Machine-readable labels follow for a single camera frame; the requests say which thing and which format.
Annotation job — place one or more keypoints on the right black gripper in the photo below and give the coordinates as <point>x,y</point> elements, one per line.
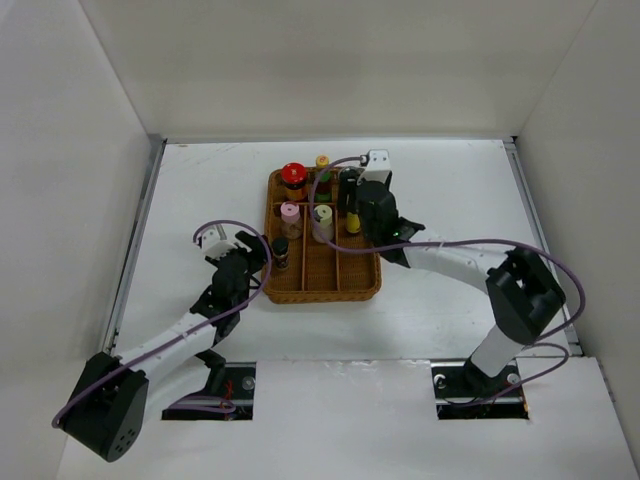
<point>345,189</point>

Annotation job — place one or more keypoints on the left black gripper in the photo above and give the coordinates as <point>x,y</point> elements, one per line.
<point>257,246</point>

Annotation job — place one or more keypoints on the black lid spice jar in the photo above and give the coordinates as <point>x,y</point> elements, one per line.
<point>280,252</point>

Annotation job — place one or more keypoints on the green label yellow cap bottle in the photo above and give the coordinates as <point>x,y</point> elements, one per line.
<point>323,192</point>

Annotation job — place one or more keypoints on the yellow lid spice jar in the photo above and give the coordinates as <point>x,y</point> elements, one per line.
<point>323,227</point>

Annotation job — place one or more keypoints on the small yellow label bottle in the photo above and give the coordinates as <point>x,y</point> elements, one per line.
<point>352,223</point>

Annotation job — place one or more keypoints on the pink lid spice jar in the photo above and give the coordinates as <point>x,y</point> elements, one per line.
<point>291,220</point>

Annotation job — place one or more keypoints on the red lid sauce jar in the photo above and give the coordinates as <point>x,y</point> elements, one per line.
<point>294,177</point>

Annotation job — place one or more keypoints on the grey lid white shaker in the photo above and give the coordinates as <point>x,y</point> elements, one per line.
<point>349,174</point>

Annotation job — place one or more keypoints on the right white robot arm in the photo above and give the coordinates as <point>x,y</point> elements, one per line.
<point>523,294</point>

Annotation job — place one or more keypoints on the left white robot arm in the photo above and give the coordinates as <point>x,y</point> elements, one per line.
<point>106,409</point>

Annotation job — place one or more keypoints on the brown wicker divided basket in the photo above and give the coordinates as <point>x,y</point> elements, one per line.
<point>316,272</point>

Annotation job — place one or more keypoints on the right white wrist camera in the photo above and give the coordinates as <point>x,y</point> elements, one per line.
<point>376,166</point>

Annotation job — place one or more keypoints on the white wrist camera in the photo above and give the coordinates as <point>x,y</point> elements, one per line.
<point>376,166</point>
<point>214,243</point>

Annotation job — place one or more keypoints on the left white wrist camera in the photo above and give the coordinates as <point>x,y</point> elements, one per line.
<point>214,243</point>

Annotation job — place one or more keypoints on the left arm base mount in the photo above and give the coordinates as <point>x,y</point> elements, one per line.
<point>227,395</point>

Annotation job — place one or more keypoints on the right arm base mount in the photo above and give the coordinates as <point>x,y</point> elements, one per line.
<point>462,392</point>

